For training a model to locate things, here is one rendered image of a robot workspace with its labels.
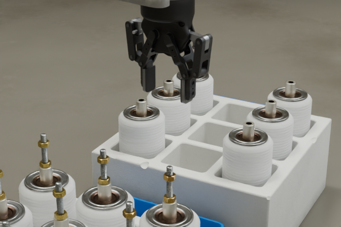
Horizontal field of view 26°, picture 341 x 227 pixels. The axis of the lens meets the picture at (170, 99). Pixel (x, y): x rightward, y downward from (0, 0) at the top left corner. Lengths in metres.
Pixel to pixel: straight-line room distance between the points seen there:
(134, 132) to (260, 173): 0.27
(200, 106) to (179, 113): 0.12
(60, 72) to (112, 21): 0.58
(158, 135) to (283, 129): 0.25
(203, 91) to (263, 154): 0.33
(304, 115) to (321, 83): 0.78
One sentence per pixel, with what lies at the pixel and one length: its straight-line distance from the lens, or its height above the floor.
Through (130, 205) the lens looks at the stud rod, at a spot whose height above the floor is 0.34.
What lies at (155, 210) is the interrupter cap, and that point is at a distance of 1.18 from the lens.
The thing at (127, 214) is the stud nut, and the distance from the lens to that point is 1.04.
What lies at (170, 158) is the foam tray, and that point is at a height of 0.16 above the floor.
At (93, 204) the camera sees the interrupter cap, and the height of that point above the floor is 0.25.
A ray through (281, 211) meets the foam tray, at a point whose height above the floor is 0.11.
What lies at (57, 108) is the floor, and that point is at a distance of 2.18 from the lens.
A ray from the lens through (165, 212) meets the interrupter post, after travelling 1.16.
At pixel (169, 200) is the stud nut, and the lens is 1.15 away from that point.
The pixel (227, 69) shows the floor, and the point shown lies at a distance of 2.46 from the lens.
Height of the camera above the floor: 0.88
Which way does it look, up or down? 23 degrees down
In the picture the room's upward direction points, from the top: straight up
